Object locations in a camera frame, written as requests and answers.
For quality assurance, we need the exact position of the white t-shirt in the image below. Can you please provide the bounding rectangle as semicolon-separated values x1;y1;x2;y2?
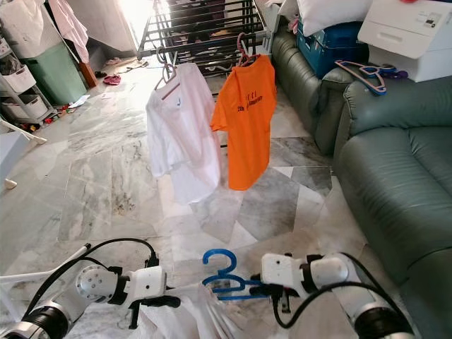
145;62;222;206

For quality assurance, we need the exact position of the dark green leather sofa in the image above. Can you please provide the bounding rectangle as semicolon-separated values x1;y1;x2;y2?
267;27;452;339

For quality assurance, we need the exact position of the green storage bin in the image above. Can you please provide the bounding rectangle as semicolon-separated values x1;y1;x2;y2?
2;0;87;108

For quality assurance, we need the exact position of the white pillow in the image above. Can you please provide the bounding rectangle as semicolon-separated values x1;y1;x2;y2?
295;0;375;36

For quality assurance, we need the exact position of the black metal drying rack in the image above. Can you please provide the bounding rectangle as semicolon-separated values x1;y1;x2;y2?
137;0;276;78

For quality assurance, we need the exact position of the pink hanging cloth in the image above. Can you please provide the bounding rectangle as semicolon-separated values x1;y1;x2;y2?
46;0;90;66

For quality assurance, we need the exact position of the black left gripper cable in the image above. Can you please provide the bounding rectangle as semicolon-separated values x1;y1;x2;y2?
51;257;107;301

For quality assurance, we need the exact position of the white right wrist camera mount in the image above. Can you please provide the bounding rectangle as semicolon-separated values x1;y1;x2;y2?
259;252;304;290

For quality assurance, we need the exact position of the black left camera cable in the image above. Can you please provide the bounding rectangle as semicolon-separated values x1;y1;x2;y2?
34;237;160;320

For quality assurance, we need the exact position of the cream white garment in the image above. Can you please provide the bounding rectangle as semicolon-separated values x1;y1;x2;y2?
136;281;285;339

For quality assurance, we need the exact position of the grey plastic drawer tower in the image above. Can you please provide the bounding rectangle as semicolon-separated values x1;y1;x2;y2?
0;34;54;129

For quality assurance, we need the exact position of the blue plastic hanger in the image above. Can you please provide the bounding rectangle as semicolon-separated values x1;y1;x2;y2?
359;64;400;81
201;248;270;302

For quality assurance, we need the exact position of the orange t-shirt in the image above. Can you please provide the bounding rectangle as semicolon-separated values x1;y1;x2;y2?
210;54;277;192

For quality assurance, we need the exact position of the blue travel bag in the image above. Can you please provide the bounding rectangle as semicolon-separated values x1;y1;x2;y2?
295;20;372;78

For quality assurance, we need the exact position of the pink plastic hanger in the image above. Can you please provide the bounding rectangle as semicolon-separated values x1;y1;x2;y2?
236;31;261;66
335;59;389;97
155;47;182;101

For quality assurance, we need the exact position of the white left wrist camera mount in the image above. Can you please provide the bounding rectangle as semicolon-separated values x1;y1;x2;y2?
129;266;168;303

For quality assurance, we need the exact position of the white floor paper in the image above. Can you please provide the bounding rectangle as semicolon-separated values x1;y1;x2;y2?
66;95;92;109

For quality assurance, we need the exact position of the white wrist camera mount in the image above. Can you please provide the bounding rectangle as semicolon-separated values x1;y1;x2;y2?
259;252;304;290
129;266;168;303

